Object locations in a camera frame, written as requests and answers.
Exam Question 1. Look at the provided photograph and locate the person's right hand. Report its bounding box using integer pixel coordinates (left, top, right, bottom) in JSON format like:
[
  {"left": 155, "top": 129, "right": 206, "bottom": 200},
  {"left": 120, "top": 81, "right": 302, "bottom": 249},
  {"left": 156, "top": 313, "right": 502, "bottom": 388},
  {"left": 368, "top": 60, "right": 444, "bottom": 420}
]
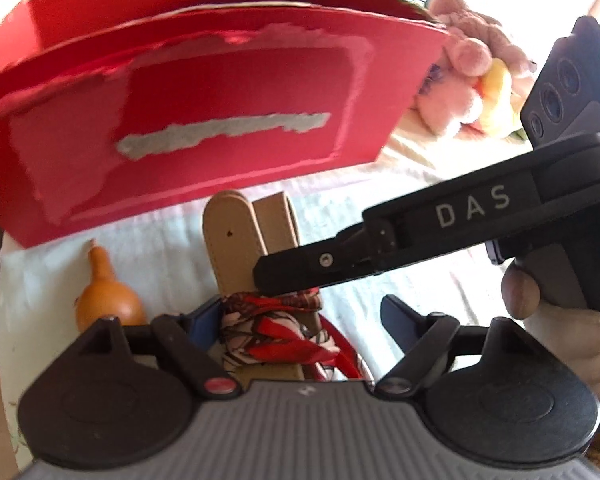
[{"left": 501, "top": 263, "right": 600, "bottom": 399}]

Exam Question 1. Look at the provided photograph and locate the brown plush toy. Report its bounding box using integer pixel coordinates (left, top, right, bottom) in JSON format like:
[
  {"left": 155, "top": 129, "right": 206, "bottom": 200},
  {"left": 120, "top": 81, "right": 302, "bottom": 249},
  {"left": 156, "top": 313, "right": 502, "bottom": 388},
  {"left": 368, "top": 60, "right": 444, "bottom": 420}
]
[{"left": 428, "top": 0, "right": 536, "bottom": 78}]

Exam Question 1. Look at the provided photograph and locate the yellow orange plush toy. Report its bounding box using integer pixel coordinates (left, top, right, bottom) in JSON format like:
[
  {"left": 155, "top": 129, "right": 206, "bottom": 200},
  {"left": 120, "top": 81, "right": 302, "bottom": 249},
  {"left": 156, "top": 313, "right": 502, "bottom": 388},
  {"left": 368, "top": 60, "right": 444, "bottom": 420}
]
[{"left": 474, "top": 58, "right": 513, "bottom": 136}]

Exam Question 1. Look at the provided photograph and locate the brown gourd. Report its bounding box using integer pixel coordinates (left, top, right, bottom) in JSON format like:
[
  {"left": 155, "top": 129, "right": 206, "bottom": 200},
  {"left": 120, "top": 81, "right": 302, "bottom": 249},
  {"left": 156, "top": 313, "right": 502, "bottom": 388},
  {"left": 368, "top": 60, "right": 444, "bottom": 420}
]
[{"left": 74, "top": 240, "right": 147, "bottom": 333}]

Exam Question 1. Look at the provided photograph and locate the large red cardboard box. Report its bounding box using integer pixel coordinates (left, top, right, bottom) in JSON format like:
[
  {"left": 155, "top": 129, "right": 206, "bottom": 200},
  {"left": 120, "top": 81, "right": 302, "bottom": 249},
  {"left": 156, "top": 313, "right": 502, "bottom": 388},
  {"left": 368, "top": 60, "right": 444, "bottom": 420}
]
[{"left": 0, "top": 0, "right": 448, "bottom": 247}]

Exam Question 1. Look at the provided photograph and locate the pink plush toy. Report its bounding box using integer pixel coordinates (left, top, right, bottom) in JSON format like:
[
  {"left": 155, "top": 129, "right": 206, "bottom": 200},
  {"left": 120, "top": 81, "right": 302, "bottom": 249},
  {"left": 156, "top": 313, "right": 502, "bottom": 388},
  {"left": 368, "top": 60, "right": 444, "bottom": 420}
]
[{"left": 415, "top": 37, "right": 492, "bottom": 136}]

